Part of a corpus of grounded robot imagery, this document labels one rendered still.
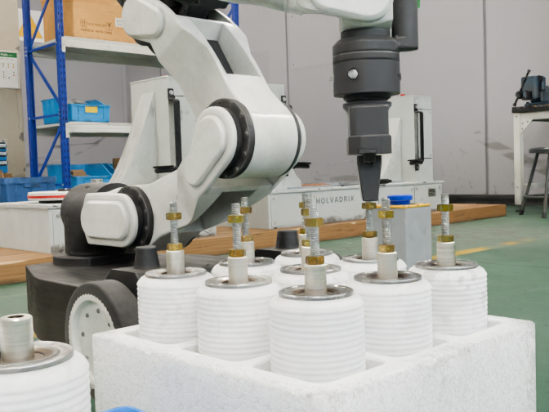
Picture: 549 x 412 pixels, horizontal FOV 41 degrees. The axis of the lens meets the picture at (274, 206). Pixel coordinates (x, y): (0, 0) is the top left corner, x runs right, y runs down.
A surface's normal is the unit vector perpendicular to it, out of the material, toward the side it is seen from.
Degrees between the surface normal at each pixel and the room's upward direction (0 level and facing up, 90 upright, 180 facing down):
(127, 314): 55
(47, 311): 90
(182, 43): 112
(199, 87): 90
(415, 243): 90
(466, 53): 90
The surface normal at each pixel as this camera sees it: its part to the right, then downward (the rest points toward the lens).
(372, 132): -0.07, 0.06
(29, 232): -0.73, 0.06
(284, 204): 0.69, 0.01
